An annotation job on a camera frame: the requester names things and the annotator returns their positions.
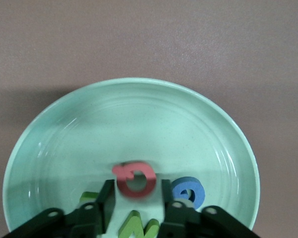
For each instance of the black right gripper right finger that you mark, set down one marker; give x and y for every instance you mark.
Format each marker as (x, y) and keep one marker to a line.
(188, 223)

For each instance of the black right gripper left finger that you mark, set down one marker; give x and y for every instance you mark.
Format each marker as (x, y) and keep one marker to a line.
(64, 223)

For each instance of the green letter B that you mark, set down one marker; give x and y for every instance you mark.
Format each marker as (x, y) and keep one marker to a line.
(87, 196)

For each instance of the blue letter G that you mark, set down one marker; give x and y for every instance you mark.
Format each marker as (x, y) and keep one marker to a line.
(186, 182)

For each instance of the green letter N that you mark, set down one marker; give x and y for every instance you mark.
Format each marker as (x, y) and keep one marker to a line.
(131, 223)

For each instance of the red letter Q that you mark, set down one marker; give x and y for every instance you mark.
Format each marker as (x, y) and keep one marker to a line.
(120, 173)

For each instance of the light green plate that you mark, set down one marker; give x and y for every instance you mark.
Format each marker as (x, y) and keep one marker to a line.
(139, 124)

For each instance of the brown table mat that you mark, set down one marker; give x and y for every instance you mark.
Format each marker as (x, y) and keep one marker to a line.
(149, 37)

